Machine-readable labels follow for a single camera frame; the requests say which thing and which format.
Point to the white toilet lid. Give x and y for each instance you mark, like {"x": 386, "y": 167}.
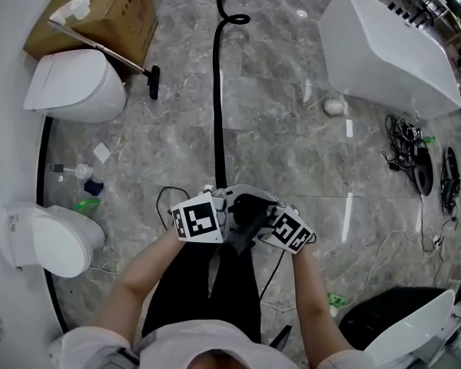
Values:
{"x": 415, "y": 333}

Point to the person's left forearm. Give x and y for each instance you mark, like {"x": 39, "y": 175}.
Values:
{"x": 138, "y": 283}

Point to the white oval rounded object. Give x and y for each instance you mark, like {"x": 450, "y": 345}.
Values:
{"x": 333, "y": 106}

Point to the white toilet with tank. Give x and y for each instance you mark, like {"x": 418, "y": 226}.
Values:
{"x": 61, "y": 240}

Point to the person's black trousers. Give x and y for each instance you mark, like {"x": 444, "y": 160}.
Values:
{"x": 199, "y": 290}

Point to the white freestanding bathtub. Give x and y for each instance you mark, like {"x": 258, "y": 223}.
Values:
{"x": 384, "y": 52}

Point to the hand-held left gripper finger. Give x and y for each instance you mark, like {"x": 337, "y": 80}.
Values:
{"x": 240, "y": 188}

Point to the white power strip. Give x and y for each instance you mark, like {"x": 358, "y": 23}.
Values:
{"x": 438, "y": 240}

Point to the dark blue cloth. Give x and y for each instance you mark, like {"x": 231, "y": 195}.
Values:
{"x": 94, "y": 186}

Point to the metal vacuum wand floor brush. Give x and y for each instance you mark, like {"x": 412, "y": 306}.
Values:
{"x": 111, "y": 52}

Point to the white paper sheet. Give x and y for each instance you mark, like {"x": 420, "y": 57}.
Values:
{"x": 102, "y": 153}

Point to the white toilet brush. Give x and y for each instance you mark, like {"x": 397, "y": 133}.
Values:
{"x": 82, "y": 170}

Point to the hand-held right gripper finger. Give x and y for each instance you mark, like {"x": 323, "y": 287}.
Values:
{"x": 269, "y": 197}

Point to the white oval closed toilet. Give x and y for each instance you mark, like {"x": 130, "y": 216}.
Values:
{"x": 77, "y": 87}

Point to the black curved floor trim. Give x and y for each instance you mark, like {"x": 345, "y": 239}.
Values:
{"x": 39, "y": 167}

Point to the small green bottle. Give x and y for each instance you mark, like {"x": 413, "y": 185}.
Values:
{"x": 429, "y": 140}

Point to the black toilet seat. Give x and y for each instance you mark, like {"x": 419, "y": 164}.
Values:
{"x": 426, "y": 179}

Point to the person's right forearm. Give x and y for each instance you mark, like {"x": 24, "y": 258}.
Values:
{"x": 315, "y": 302}

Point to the large brown cardboard box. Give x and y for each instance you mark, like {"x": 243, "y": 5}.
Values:
{"x": 115, "y": 17}

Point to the person's white shirt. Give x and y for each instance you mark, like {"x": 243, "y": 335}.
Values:
{"x": 215, "y": 344}

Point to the green plastic bottle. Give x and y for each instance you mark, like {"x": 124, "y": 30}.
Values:
{"x": 87, "y": 205}

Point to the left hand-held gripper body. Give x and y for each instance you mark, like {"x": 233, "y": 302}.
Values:
{"x": 196, "y": 219}

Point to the black battery pack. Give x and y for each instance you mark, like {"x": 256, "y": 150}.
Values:
{"x": 281, "y": 336}

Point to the green packet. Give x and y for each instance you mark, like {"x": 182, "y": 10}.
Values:
{"x": 336, "y": 299}

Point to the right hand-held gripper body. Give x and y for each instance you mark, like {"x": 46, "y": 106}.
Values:
{"x": 292, "y": 229}

